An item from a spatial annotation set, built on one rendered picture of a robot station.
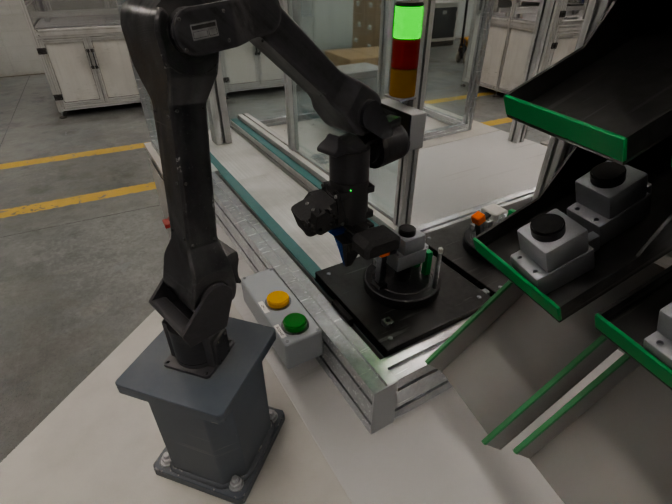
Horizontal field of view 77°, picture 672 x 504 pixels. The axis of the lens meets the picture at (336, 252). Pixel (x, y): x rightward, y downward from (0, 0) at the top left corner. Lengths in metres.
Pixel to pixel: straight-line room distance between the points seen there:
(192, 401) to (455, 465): 0.40
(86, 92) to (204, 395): 5.49
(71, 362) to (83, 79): 4.12
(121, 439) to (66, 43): 5.28
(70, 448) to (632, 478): 0.74
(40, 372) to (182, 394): 1.78
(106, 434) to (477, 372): 0.57
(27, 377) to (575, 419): 2.11
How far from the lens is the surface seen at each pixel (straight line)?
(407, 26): 0.84
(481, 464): 0.73
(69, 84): 5.89
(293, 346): 0.72
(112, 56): 5.84
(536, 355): 0.60
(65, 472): 0.80
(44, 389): 2.22
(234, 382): 0.54
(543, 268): 0.46
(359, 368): 0.67
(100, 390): 0.88
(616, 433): 0.58
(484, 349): 0.63
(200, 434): 0.59
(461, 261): 0.90
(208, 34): 0.40
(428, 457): 0.72
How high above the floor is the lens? 1.47
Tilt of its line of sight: 34 degrees down
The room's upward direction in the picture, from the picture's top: straight up
